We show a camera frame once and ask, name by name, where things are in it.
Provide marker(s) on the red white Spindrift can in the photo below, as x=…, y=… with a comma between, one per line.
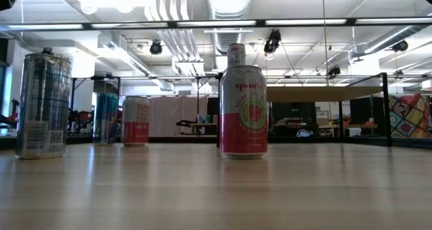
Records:
x=135, y=129
x=243, y=135

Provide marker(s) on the tall white Celsius can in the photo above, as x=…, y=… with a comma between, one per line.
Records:
x=236, y=56

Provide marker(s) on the blue silver Red Bull can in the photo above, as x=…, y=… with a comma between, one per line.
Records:
x=105, y=118
x=44, y=105

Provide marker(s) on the background wooden table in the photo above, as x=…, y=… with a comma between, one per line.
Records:
x=206, y=124

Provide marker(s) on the white curtain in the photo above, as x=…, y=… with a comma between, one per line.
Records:
x=165, y=115

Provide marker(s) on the black background monitor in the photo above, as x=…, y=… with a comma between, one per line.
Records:
x=293, y=112

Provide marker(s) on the black ceiling spotlight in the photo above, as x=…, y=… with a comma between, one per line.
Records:
x=47, y=50
x=333, y=71
x=156, y=48
x=272, y=42
x=400, y=46

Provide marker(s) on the small white rounded object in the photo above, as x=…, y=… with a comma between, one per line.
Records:
x=304, y=133

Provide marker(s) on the colourful patchwork quilt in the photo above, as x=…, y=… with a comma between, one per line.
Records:
x=410, y=117

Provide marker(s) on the black aluminium rig frame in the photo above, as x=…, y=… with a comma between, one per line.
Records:
x=189, y=139

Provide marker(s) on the black background frame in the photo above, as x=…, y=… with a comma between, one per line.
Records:
x=118, y=86

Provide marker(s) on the wooden shelf with black frame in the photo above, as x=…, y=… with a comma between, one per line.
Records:
x=320, y=93

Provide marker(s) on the silver round ventilation duct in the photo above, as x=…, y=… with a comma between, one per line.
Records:
x=229, y=0

